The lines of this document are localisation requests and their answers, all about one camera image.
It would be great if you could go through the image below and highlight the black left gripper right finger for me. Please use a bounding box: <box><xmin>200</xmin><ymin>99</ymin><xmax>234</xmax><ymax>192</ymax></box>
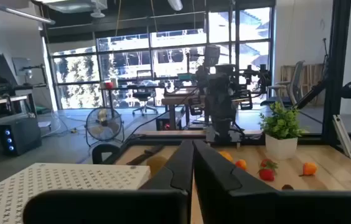
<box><xmin>193</xmin><ymin>139</ymin><xmax>351</xmax><ymax>224</ymax></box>

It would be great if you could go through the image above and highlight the green plant in white pot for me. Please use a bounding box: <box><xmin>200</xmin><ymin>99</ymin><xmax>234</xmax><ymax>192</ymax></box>
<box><xmin>258</xmin><ymin>101</ymin><xmax>306</xmax><ymax>161</ymax></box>

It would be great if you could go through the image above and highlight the black aluminium table frame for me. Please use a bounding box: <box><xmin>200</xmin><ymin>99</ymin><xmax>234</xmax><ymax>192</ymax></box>
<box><xmin>91</xmin><ymin>0</ymin><xmax>351</xmax><ymax>175</ymax></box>

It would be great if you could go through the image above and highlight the black office chair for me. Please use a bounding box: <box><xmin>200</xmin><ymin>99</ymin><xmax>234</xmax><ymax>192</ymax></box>
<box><xmin>131</xmin><ymin>69</ymin><xmax>160</xmax><ymax>117</ymax></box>

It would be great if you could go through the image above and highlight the white perforated shelf riser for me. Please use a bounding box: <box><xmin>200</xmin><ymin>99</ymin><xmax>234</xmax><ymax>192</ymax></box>
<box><xmin>0</xmin><ymin>162</ymin><xmax>152</xmax><ymax>224</ymax></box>

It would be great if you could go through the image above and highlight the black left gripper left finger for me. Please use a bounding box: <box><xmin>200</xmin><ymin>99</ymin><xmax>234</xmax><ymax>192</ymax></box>
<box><xmin>22</xmin><ymin>139</ymin><xmax>194</xmax><ymax>224</ymax></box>

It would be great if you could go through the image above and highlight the black computer tower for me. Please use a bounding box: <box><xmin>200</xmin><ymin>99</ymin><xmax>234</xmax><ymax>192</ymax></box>
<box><xmin>0</xmin><ymin>117</ymin><xmax>43</xmax><ymax>157</ymax></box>

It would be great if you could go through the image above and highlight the grey office chair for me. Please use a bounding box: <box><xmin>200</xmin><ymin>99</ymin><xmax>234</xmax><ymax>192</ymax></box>
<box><xmin>260</xmin><ymin>60</ymin><xmax>306</xmax><ymax>109</ymax></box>

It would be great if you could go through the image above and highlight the white ceiling tube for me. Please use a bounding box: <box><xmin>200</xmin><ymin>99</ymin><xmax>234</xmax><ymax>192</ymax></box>
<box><xmin>0</xmin><ymin>0</ymin><xmax>57</xmax><ymax>26</ymax></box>

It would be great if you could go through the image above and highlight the silver aluminium bracket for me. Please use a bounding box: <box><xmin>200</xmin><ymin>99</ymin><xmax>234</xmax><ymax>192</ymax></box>
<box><xmin>332</xmin><ymin>114</ymin><xmax>351</xmax><ymax>161</ymax></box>

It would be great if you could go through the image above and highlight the brown kiwi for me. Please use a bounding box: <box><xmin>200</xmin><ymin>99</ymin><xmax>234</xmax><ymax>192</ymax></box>
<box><xmin>146</xmin><ymin>154</ymin><xmax>169</xmax><ymax>177</ymax></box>

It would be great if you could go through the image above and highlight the wooden pallet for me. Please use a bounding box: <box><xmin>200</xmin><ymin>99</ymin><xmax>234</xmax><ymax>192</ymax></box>
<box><xmin>279</xmin><ymin>63</ymin><xmax>326</xmax><ymax>107</ymax></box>

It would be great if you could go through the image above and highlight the wooden workbench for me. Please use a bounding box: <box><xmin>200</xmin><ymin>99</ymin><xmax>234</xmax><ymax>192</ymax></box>
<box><xmin>161</xmin><ymin>86</ymin><xmax>255</xmax><ymax>131</ymax></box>

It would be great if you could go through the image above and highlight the orange yellow mango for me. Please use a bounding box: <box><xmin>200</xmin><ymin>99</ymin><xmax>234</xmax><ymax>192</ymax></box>
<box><xmin>218</xmin><ymin>150</ymin><xmax>235</xmax><ymax>164</ymax></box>

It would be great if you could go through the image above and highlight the black floor fan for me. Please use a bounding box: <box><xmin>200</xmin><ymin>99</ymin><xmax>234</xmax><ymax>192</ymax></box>
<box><xmin>84</xmin><ymin>106</ymin><xmax>126</xmax><ymax>147</ymax></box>

